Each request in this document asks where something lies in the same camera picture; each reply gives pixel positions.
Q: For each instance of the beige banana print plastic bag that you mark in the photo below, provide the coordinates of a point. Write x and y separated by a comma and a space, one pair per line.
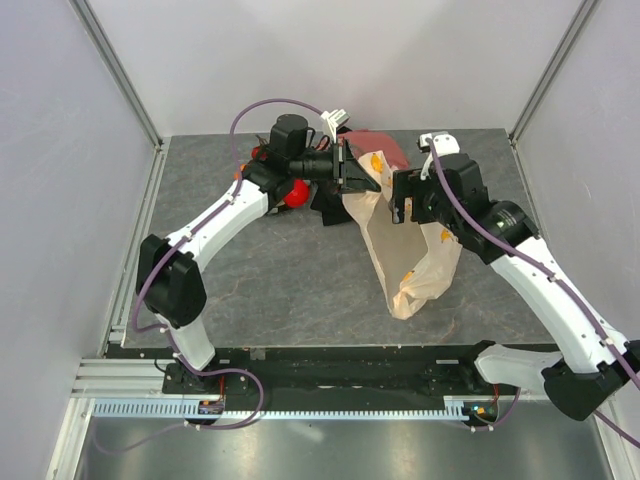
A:
415, 263

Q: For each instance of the black folded garment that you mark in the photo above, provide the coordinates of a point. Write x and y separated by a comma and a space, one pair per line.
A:
327, 201

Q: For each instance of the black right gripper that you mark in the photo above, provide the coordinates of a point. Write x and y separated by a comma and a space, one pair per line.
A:
407, 183

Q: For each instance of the black fruit plate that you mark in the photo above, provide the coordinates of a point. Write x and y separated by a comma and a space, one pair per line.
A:
281, 208

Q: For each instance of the red apple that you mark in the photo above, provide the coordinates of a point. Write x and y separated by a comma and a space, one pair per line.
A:
298, 196

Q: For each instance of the left aluminium frame post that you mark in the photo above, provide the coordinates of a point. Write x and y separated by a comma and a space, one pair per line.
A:
98, 35

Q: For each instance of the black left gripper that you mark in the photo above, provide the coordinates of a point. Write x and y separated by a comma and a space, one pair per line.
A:
347, 171

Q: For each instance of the red printed folded t-shirt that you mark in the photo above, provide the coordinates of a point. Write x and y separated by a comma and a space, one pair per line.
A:
363, 142

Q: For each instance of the grey slotted cable duct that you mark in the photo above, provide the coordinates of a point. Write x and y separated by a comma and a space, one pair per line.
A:
192, 410

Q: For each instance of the red cherry tomatoes cluster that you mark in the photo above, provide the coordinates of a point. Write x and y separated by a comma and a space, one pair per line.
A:
258, 153

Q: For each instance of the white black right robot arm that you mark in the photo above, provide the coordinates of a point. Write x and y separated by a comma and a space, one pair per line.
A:
592, 361

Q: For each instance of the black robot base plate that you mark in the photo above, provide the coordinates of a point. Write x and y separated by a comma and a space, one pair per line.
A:
437, 370

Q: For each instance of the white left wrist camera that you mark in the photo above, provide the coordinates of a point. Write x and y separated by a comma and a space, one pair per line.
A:
332, 121

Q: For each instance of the orange fruit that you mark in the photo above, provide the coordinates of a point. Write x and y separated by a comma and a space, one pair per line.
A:
240, 172

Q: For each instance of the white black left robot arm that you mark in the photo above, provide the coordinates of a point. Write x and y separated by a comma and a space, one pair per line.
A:
169, 274

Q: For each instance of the aluminium frame post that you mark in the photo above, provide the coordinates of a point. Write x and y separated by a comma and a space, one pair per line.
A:
98, 35
561, 53

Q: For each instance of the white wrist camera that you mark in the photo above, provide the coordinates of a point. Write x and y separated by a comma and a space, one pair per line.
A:
435, 144
332, 121

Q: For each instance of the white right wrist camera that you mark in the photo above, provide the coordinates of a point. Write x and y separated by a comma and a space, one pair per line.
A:
435, 144

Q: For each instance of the aluminium cross rail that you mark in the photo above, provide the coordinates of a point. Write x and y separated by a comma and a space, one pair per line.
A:
118, 378

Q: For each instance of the right aluminium frame post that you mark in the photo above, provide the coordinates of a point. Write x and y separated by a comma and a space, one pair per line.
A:
561, 53

